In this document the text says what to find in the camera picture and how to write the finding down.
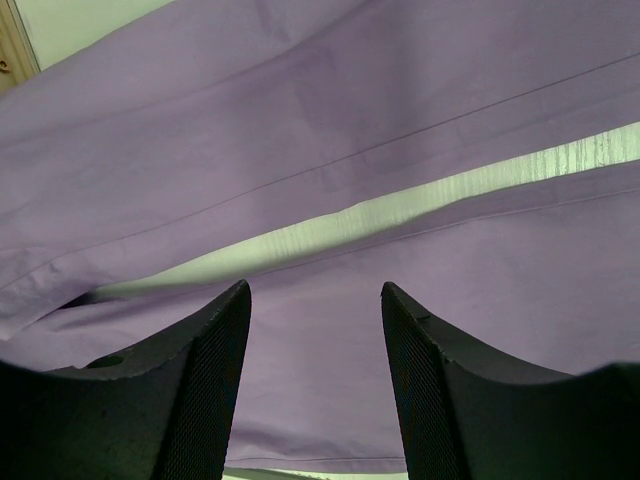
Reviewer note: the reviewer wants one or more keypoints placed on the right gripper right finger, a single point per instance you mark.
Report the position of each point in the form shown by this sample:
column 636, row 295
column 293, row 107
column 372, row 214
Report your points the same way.
column 467, row 410

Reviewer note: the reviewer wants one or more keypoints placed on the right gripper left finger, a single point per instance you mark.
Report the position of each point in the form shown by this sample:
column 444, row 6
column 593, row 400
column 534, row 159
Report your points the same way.
column 159, row 409

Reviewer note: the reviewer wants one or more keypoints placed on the purple trousers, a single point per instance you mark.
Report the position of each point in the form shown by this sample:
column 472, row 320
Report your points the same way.
column 483, row 155

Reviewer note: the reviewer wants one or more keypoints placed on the wooden clothes rack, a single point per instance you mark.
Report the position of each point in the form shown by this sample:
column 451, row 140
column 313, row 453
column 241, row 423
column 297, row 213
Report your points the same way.
column 18, row 59

